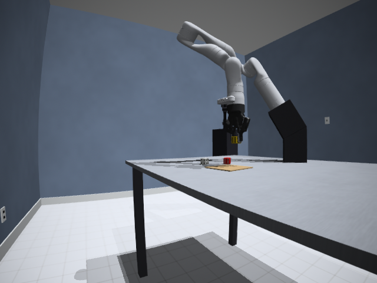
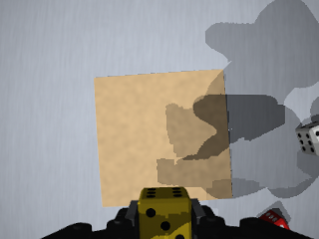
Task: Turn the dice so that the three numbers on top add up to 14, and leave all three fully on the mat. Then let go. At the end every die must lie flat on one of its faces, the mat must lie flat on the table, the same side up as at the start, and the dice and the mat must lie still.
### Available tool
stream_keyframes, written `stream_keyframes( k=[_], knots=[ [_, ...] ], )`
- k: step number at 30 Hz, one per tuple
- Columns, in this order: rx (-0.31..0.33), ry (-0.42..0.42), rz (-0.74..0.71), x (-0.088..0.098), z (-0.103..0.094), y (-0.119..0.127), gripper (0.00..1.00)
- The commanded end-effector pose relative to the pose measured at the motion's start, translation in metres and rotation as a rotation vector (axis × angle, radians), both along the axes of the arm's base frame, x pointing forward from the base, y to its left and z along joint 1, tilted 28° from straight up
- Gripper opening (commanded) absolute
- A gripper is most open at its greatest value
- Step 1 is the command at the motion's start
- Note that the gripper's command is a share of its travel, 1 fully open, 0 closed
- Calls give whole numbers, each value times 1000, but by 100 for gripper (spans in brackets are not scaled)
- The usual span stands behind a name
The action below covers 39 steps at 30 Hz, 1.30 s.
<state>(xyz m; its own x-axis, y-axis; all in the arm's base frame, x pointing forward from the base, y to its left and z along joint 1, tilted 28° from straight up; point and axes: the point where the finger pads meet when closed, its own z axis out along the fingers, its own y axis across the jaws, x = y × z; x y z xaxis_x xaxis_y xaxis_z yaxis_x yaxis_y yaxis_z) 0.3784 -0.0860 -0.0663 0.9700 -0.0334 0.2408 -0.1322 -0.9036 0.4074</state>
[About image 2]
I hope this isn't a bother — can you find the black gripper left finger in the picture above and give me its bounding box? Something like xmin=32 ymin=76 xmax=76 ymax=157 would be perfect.
xmin=41 ymin=200 xmax=140 ymax=239

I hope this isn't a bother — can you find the white die with black pips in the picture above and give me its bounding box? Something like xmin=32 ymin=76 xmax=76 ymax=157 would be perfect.
xmin=296 ymin=120 xmax=319 ymax=156

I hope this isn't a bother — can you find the red die with white pips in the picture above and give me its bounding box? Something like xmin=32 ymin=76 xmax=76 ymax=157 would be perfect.
xmin=259 ymin=210 xmax=290 ymax=230

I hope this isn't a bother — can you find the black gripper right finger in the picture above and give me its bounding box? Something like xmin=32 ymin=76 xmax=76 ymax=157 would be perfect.
xmin=190 ymin=198 xmax=313 ymax=239

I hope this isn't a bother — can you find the tan flat mat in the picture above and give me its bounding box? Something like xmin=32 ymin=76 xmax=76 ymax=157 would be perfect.
xmin=94 ymin=70 xmax=232 ymax=207

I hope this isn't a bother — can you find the yellow die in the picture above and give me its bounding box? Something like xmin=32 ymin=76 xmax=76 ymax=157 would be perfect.
xmin=138 ymin=186 xmax=191 ymax=239

